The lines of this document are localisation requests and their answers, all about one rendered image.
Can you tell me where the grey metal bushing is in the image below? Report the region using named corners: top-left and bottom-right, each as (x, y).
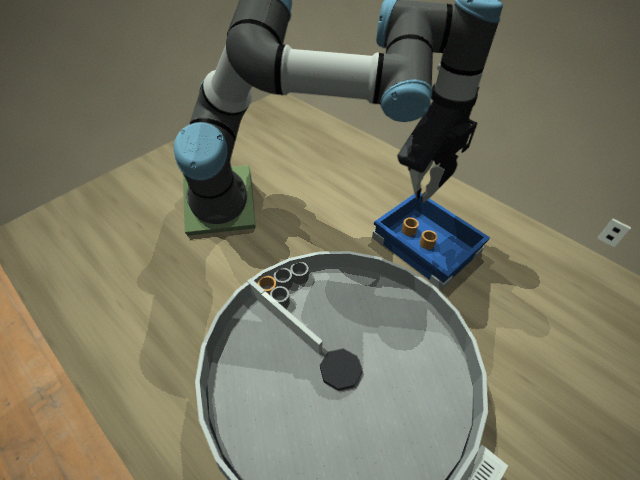
top-left (270, 286), bottom-right (290, 309)
top-left (274, 268), bottom-right (293, 289)
top-left (290, 261), bottom-right (309, 284)

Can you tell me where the blue crate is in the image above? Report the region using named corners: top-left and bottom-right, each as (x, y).
top-left (372, 193), bottom-right (490, 291)

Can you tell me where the bronze bushing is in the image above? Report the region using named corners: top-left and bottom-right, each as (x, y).
top-left (257, 276), bottom-right (277, 295)
top-left (420, 230), bottom-right (437, 250)
top-left (402, 218), bottom-right (419, 236)

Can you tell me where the grey round turntable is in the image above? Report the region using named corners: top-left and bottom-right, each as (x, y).
top-left (195, 251), bottom-right (508, 480)

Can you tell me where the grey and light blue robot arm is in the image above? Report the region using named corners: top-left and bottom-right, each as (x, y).
top-left (174, 0), bottom-right (503, 224)

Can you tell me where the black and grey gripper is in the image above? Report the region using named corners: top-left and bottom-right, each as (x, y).
top-left (408, 83), bottom-right (479, 203)

